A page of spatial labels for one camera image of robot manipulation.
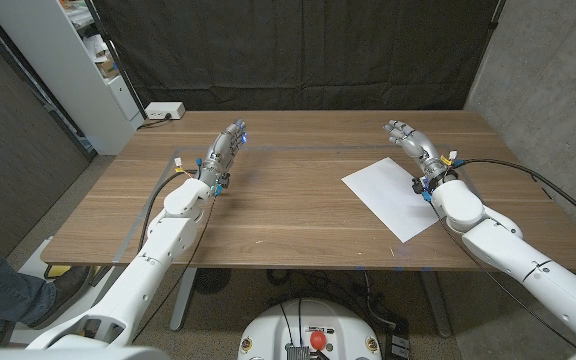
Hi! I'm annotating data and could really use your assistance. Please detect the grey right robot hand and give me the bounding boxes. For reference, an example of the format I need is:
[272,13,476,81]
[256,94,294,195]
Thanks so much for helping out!
[382,119,457,189]

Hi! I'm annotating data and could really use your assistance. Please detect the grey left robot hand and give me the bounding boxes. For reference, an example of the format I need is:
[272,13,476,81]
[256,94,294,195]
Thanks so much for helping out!
[196,118,248,190]

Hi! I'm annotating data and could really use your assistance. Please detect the white paper sheet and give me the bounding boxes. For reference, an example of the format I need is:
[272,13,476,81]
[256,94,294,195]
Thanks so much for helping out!
[340,156,442,244]

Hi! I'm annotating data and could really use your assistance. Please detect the white power strip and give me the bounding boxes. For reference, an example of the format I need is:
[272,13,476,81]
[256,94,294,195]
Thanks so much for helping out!
[145,101,187,121]

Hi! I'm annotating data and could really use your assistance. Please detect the black round floor device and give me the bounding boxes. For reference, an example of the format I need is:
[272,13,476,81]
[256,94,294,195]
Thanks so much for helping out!
[192,268,233,296]

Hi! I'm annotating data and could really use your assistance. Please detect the black backdrop cloth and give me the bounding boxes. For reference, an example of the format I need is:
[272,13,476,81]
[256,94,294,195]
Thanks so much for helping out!
[90,0,507,112]

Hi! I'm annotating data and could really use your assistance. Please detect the black backdrop stand pole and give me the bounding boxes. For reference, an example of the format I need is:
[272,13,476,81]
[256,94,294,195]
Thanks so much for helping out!
[485,0,507,31]
[83,0,148,120]

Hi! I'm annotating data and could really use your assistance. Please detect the grey table leg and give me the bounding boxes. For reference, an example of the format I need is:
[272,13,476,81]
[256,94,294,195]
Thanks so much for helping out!
[169,267,198,333]
[420,270,453,339]

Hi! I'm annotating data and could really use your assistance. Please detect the cardboard box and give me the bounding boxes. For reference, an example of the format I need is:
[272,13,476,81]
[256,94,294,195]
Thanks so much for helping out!
[95,55,119,79]

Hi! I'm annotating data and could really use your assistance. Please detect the white shelf cabinet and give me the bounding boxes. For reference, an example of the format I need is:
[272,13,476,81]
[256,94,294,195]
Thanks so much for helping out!
[0,0,145,156]

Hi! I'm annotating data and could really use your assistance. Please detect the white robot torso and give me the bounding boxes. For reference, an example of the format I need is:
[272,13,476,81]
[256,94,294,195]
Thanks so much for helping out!
[237,298,383,360]

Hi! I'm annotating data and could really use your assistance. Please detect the brown shoe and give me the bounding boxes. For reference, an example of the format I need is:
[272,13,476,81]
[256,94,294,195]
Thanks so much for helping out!
[28,265,92,330]

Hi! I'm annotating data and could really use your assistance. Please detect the black floor power strip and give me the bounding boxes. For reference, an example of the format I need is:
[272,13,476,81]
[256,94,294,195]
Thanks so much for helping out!
[385,332,412,360]

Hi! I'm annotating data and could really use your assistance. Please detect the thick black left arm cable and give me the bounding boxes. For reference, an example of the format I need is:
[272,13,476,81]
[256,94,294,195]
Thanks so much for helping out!
[137,169,200,254]

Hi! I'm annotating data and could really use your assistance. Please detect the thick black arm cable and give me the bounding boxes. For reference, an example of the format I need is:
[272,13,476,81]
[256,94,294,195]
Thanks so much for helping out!
[137,169,200,254]
[455,158,576,235]

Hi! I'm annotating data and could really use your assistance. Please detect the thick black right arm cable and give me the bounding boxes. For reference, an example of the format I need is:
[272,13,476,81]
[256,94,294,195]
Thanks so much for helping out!
[455,158,576,235]

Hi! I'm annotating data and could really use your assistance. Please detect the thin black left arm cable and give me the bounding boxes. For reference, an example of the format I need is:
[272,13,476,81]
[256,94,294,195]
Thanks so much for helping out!
[131,192,219,344]

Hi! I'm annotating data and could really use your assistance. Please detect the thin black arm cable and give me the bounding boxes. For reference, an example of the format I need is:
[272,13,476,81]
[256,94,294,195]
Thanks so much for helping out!
[131,192,219,344]
[427,199,576,352]

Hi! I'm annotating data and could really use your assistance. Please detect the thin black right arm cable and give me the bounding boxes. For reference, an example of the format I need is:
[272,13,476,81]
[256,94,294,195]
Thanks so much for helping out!
[427,199,576,352]

